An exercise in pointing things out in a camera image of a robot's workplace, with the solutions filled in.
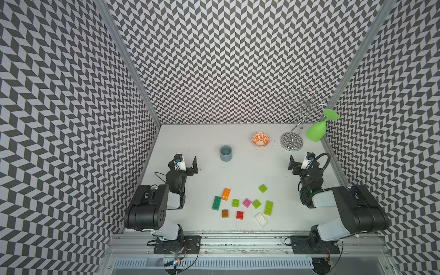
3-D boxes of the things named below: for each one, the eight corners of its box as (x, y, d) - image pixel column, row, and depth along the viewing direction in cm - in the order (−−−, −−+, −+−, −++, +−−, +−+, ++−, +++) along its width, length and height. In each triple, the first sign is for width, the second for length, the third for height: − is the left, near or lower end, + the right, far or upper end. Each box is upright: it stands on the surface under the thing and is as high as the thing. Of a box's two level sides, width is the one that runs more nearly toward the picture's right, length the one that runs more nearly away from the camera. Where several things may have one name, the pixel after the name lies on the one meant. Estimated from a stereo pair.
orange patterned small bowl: (252, 147, 108) (252, 142, 105) (251, 136, 113) (251, 132, 110) (269, 147, 108) (270, 142, 105) (267, 136, 113) (268, 132, 110)
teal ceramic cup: (220, 161, 101) (219, 156, 97) (220, 149, 107) (220, 144, 103) (232, 161, 101) (232, 156, 97) (232, 149, 107) (232, 144, 103)
